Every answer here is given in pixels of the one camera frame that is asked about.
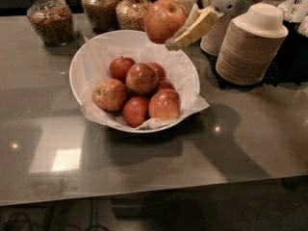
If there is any plastic cutlery bundle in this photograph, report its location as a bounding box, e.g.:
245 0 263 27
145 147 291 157
278 0 308 38

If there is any glass jar colourful cereal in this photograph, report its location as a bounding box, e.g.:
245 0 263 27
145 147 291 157
115 0 151 31

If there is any white paper liner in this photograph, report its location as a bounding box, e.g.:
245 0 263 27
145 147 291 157
76 32 211 131

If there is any red apple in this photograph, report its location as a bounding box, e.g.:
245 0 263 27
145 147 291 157
143 0 187 44
148 90 180 120
147 62 167 81
109 57 136 82
125 63 159 95
122 96 149 127

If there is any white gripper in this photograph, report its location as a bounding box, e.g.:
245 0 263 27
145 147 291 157
165 0 253 51

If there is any glass jar dark cereal left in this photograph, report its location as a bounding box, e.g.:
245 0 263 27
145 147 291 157
27 0 74 46

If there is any yellow-red apple left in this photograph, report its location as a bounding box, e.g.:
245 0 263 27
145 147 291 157
92 78 128 112

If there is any white bowl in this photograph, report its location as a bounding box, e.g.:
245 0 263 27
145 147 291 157
68 29 201 134

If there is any red apple hidden centre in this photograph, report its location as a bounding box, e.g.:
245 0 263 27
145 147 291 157
156 81 175 91

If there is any black mat under stacks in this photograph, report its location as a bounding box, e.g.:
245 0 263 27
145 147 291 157
205 19 308 90

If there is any paper bowl stack front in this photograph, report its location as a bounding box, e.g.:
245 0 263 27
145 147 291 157
216 3 288 86

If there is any glass jar brown cereal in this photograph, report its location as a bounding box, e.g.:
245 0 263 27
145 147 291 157
81 0 119 32

